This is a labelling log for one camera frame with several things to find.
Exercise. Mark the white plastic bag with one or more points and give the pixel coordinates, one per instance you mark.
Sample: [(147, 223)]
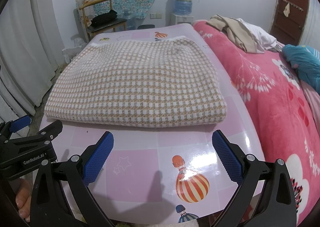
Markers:
[(75, 49)]

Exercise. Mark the wall socket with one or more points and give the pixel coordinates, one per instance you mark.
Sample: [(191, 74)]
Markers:
[(155, 15)]

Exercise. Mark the black trash bin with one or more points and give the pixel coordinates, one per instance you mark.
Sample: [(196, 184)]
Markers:
[(145, 26)]

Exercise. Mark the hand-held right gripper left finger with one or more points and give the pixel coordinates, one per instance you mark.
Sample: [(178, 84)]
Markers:
[(98, 159)]

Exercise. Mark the brown door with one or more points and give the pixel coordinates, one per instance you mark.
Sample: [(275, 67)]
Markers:
[(290, 24)]

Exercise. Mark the white water dispenser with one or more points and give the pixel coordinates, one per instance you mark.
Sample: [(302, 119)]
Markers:
[(181, 19)]

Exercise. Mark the beige houndstooth knit coat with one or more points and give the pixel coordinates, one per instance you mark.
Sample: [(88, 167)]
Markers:
[(137, 84)]

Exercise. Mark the pink floral blanket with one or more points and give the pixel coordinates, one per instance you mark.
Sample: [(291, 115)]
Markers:
[(270, 104)]

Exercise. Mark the wooden chair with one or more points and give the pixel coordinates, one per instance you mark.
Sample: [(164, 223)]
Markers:
[(117, 23)]

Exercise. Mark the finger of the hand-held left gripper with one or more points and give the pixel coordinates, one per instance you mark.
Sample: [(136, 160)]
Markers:
[(20, 122), (47, 133)]

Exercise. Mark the black bag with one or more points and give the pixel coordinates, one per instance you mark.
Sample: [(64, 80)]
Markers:
[(103, 18)]

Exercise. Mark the beige clothes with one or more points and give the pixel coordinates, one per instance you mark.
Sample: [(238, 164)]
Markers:
[(237, 32)]

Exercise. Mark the blue water bottle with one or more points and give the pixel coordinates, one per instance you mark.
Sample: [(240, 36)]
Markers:
[(183, 1)]

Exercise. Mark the pink striped sheet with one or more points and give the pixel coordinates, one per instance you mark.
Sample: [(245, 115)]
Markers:
[(312, 99)]

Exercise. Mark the small hanging beige cloth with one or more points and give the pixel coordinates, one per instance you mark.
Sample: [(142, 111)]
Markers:
[(286, 10)]

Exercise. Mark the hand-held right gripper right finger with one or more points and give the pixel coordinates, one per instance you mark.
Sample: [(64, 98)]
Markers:
[(228, 159)]

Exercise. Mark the empty clear water bottle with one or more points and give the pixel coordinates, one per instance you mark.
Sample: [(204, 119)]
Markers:
[(130, 21)]

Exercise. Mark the white curtain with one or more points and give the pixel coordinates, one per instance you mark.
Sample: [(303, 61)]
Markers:
[(25, 54)]

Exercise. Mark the teal quilt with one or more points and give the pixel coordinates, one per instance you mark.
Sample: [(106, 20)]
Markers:
[(305, 64)]

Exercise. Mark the person's left hand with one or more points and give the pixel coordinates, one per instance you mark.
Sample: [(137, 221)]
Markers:
[(25, 199)]

